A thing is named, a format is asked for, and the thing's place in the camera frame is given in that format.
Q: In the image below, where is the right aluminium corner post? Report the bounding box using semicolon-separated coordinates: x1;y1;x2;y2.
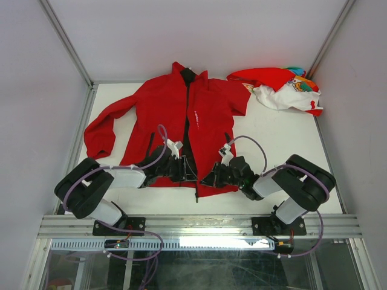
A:
307;0;357;79

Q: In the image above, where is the red zip jacket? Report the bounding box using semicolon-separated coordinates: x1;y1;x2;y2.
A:
84;62;251;198

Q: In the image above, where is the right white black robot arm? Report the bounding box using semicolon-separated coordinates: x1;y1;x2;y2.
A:
200;154;336;236

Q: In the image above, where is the red white printed garment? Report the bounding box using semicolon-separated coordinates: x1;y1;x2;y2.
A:
227;67;323;117

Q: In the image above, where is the slotted grey cable duct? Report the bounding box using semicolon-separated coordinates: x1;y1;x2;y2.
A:
51;237;275;251

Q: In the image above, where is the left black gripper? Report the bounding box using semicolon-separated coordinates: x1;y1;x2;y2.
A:
157;155;197;183

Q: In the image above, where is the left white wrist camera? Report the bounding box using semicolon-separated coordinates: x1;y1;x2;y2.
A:
164;139;183;159

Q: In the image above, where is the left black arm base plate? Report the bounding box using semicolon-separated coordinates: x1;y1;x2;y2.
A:
93;216;146;236

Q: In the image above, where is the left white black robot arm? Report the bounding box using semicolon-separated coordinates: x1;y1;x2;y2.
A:
54;140;197;235

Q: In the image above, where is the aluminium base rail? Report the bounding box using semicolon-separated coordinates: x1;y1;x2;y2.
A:
37;214;363;239

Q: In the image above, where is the left aluminium corner post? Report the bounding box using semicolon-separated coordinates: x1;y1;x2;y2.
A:
38;0;94;87

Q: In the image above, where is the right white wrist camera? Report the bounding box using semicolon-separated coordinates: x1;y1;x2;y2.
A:
218;143;234;166

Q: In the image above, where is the aluminium corner post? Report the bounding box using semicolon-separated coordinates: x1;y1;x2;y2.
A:
38;0;94;87
307;0;357;79

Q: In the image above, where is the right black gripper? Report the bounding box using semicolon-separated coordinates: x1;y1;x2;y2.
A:
198;161;244;189

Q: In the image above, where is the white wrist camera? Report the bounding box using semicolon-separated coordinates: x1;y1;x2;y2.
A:
218;143;234;166
164;139;183;159

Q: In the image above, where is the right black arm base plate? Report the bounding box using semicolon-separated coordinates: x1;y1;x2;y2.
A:
251;216;307;236

